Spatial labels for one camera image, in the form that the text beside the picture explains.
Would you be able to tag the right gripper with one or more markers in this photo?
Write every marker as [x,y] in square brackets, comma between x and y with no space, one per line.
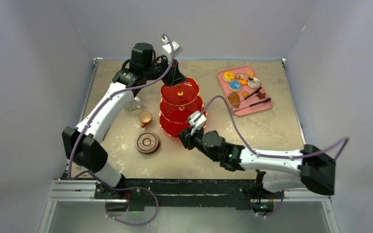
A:
[188,137]

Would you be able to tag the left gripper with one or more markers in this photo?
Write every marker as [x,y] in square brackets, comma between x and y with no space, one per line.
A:
[174,75]

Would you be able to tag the red three-tier cake stand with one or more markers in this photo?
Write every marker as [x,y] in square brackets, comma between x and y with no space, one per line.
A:
[180,107]

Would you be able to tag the black serving tongs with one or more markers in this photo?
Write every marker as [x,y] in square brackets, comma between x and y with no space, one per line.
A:
[252,101]

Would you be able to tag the pink serving tray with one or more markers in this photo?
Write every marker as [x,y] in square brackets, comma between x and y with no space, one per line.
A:
[226,90]

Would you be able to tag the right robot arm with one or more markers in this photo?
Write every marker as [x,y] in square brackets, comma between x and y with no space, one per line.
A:
[308,168]

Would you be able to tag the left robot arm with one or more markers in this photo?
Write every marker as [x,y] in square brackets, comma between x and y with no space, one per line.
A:
[82,143]

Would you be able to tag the white mug with tea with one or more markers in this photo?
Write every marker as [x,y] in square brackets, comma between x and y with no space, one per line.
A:
[132,105]

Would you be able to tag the round brown wooden lid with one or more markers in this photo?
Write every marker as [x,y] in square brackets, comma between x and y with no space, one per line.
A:
[147,143]

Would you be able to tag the small copper cup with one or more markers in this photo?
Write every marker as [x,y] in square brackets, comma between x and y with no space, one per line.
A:
[145,118]

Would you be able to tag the yellow frosted donut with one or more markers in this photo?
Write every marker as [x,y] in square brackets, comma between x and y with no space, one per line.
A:
[228,76]

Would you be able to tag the blue frosted donut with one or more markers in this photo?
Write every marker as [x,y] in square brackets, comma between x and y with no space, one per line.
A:
[235,85]

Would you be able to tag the brown bread roll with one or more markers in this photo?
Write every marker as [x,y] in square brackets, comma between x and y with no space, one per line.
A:
[234,100]

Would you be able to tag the pink layered cake slice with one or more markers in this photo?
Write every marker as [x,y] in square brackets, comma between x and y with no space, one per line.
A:
[242,77]

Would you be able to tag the orange duck pastry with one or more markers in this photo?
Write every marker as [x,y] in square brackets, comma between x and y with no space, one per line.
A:
[242,81]

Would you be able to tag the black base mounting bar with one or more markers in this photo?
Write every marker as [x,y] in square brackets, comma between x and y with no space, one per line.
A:
[140,193]

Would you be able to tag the flower-shaped orange cookie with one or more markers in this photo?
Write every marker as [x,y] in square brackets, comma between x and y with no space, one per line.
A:
[245,94]

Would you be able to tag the round orange cookie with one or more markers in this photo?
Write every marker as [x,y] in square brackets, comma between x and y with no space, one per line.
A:
[250,74]

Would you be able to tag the white chocolate-drizzled donut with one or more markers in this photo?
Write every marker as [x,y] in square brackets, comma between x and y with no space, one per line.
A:
[253,83]

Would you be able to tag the brown star cookie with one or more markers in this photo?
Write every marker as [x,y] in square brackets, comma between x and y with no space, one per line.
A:
[261,95]

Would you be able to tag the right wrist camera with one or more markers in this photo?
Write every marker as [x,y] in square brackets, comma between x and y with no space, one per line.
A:
[197,119]

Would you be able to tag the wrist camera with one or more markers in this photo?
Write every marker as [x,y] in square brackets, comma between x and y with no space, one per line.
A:
[197,119]
[170,49]

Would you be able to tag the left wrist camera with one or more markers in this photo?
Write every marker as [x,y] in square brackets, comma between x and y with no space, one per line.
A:
[170,49]

